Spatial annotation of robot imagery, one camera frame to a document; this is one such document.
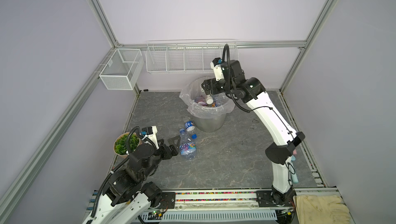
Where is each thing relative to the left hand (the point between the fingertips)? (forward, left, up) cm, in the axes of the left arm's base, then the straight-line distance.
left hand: (173, 141), depth 66 cm
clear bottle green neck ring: (+24, -18, -1) cm, 30 cm away
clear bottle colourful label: (+6, -5, -21) cm, 22 cm away
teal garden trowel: (-9, -63, -27) cm, 69 cm away
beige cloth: (-27, -67, -24) cm, 76 cm away
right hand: (+23, -18, +11) cm, 31 cm away
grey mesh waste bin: (+18, -18, -11) cm, 28 cm away
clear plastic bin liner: (+33, -10, -1) cm, 34 cm away
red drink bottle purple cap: (+29, -13, -7) cm, 32 cm away
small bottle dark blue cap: (+20, -6, -21) cm, 29 cm away
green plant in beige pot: (+6, +30, -13) cm, 33 cm away
